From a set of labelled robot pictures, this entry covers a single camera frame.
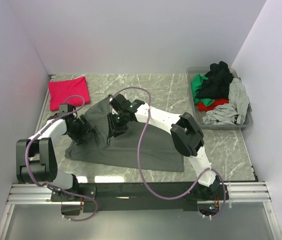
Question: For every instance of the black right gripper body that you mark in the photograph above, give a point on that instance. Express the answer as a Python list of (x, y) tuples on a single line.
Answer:
[(117, 123)]

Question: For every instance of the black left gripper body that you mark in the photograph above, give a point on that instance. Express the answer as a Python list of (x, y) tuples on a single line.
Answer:
[(79, 129)]

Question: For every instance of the dark grey t shirt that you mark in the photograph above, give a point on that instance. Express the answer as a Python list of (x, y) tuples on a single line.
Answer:
[(157, 151)]

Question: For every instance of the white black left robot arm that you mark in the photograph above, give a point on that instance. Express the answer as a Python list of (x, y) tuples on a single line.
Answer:
[(36, 159)]

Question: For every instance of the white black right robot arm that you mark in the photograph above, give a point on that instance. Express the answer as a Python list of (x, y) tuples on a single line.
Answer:
[(186, 135)]

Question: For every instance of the folded pink t shirt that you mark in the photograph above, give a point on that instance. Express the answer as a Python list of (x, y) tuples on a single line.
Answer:
[(61, 90)]

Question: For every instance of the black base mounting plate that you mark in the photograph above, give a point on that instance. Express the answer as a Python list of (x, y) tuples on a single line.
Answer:
[(132, 196)]

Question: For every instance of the red t shirt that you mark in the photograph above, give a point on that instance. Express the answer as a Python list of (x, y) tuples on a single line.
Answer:
[(205, 105)]

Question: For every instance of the green t shirt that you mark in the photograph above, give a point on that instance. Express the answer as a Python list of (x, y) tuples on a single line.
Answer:
[(196, 85)]

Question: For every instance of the grey plastic bin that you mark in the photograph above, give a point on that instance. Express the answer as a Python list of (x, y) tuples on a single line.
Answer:
[(191, 72)]

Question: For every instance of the black t shirt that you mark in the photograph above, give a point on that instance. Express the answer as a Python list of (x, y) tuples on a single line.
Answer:
[(216, 86)]

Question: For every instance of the light grey t shirt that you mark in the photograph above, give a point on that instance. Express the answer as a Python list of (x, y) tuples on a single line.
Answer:
[(232, 113)]

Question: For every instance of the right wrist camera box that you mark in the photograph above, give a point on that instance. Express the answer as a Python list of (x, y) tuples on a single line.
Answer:
[(121, 105)]

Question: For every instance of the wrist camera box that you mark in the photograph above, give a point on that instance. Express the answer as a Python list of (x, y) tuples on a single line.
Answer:
[(121, 105), (66, 110)]

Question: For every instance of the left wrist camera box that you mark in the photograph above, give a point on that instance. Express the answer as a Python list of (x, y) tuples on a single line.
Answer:
[(66, 110)]

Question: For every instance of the aluminium frame rail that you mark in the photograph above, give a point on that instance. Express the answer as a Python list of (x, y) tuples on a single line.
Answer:
[(239, 192)]

